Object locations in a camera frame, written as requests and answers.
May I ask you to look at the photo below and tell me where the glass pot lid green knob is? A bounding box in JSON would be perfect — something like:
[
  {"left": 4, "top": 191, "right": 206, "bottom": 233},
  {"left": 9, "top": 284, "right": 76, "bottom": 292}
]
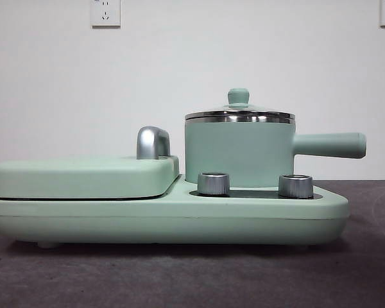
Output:
[{"left": 184, "top": 87, "right": 295, "bottom": 119}]

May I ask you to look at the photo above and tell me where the silver control knob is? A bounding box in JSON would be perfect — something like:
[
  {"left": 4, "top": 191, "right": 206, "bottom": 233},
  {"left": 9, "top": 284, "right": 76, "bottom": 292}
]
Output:
[
  {"left": 278, "top": 174, "right": 314, "bottom": 198},
  {"left": 197, "top": 171, "right": 231, "bottom": 196}
]

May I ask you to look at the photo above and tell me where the mint green handled pot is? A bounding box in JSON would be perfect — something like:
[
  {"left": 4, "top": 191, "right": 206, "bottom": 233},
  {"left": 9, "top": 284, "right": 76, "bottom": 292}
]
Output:
[{"left": 184, "top": 115, "right": 368, "bottom": 189}]

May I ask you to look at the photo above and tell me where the silver grill lid handle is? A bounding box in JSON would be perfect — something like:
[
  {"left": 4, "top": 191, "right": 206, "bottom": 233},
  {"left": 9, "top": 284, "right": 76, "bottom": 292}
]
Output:
[{"left": 136, "top": 126, "right": 171, "bottom": 160}]

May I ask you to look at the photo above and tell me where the mint green cooker base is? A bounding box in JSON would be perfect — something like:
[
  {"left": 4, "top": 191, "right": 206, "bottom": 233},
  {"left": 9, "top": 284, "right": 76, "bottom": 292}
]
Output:
[{"left": 0, "top": 173, "right": 351, "bottom": 250}]

